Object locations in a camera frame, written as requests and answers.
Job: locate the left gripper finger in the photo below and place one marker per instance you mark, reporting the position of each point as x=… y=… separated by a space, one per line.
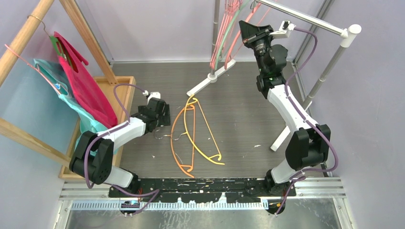
x=164 y=120
x=167 y=111

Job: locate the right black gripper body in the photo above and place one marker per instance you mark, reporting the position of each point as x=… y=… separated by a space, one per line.
x=260 y=41

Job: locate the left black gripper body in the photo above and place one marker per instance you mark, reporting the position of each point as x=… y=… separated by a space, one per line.
x=141 y=109

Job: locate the pink plastic hanger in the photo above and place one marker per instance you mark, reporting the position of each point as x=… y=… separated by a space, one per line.
x=251 y=12

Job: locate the green plastic hanger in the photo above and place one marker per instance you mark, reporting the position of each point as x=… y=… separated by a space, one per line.
x=235 y=8

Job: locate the orange plastic hanger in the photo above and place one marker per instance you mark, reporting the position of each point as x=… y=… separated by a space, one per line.
x=186 y=169

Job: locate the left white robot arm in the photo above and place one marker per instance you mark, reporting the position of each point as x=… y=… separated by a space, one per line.
x=92 y=158

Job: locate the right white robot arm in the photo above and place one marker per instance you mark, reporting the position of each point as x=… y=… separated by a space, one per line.
x=308 y=144

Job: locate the wooden clothes rack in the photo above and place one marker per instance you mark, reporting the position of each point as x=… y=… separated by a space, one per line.
x=106 y=82

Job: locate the red garment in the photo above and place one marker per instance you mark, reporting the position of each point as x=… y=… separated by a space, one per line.
x=85 y=90

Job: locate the yellow plastic hanger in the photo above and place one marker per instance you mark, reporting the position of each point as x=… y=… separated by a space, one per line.
x=188 y=122

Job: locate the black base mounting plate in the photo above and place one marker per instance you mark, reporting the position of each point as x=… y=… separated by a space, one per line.
x=204 y=190

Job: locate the silver metal clothes rack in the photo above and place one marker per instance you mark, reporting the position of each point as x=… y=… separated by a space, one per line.
x=348 y=35

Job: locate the teal garment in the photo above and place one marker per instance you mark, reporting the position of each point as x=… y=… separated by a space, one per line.
x=55 y=73

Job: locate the green hanger with gold hook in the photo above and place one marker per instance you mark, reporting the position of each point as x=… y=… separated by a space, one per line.
x=57 y=45

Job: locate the pink hanger on wooden rack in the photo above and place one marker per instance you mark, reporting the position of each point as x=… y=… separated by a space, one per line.
x=55 y=86

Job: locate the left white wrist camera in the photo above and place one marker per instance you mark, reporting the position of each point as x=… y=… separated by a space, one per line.
x=150 y=95

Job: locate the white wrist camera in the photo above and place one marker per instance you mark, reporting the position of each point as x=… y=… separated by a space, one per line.
x=150 y=95
x=284 y=30

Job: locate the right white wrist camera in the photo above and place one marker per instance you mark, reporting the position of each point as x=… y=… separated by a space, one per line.
x=284 y=30

